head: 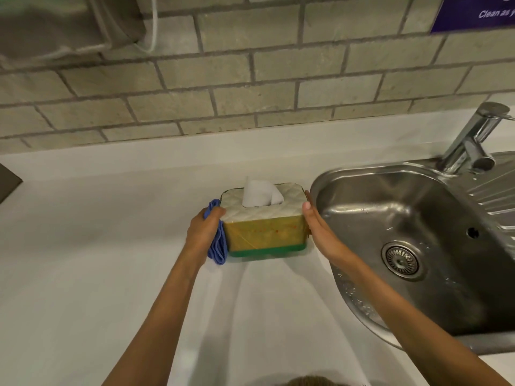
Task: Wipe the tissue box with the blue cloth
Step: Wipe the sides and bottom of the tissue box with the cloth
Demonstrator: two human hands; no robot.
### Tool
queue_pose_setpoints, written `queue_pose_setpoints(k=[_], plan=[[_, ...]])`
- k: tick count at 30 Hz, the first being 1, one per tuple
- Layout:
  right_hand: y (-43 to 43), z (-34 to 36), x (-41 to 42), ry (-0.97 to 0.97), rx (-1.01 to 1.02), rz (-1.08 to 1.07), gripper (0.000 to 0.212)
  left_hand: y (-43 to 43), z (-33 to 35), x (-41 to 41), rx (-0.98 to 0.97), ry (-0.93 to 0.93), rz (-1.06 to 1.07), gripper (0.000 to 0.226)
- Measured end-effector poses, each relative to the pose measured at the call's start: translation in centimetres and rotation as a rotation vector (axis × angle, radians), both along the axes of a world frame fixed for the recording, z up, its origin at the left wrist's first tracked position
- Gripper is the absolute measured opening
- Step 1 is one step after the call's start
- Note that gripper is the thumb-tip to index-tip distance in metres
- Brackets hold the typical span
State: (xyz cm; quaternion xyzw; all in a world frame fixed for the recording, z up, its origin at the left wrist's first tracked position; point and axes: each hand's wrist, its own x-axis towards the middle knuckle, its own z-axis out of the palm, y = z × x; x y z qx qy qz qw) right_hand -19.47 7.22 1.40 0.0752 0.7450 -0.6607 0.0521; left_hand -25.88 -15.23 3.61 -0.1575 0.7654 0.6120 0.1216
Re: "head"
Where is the person's right hand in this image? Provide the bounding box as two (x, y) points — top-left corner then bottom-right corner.
(302, 190), (358, 268)

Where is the grey wall dispenser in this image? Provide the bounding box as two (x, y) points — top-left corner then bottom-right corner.
(0, 0), (148, 70)

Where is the person's left forearm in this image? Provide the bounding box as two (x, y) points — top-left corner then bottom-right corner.
(102, 253), (203, 386)

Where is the chrome faucet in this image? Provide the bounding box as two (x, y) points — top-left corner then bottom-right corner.
(437, 102), (515, 176)

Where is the stainless steel sink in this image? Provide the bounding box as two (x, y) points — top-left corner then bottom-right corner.
(310, 151), (515, 356)

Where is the white tissue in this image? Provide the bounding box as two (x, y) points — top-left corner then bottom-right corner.
(241, 176), (285, 208)

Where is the person's right forearm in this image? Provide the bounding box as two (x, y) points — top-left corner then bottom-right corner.
(328, 253), (512, 386)

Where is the dark flat object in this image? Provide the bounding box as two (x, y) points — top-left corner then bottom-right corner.
(0, 162), (23, 205)

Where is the sink drain strainer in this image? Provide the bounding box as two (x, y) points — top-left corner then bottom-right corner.
(381, 240), (428, 282)

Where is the white cable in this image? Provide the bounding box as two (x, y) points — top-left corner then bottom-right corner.
(136, 0), (161, 54)

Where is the person's left hand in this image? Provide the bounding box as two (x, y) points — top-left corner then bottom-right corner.
(184, 205), (227, 270)

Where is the purple wall sign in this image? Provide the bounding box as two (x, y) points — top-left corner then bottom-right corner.
(430, 0), (515, 35)

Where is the blue cleaning cloth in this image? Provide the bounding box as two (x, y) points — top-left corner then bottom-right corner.
(204, 199), (229, 265)

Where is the gold and green tissue box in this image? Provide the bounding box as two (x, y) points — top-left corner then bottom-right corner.
(220, 182), (313, 258)

